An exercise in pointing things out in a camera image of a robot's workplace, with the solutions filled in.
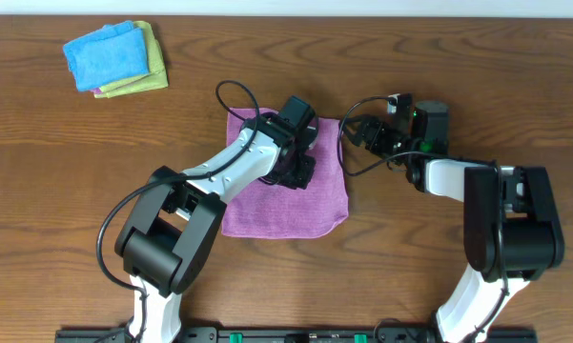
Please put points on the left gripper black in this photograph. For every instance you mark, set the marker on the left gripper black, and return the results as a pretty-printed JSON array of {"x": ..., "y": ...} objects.
[{"x": 298, "y": 172}]

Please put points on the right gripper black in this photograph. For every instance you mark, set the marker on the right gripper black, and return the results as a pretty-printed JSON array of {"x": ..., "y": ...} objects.
[{"x": 369, "y": 131}]

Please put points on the purple microfibre cloth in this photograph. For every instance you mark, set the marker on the purple microfibre cloth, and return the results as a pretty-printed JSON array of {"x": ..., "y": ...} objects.
[{"x": 275, "y": 212}]

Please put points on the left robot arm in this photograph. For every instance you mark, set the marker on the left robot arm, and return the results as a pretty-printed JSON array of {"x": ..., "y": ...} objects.
[{"x": 168, "y": 236}]

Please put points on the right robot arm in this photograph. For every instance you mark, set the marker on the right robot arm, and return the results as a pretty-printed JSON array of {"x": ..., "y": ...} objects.
[{"x": 511, "y": 228}]

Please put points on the lower green folded cloth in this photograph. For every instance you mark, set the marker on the lower green folded cloth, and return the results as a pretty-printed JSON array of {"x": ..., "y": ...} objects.
[{"x": 143, "y": 86}]

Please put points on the green folded cloth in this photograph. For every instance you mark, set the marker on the green folded cloth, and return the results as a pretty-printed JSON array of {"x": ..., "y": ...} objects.
[
  {"x": 155, "y": 59},
  {"x": 143, "y": 86}
]

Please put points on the upper green folded cloth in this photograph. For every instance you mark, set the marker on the upper green folded cloth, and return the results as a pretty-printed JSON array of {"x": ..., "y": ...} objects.
[{"x": 155, "y": 59}]

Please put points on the blue folded cloth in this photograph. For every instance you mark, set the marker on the blue folded cloth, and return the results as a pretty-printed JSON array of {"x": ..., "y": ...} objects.
[{"x": 106, "y": 55}]

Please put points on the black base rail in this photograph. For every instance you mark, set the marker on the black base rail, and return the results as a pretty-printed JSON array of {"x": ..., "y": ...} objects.
[{"x": 390, "y": 334}]

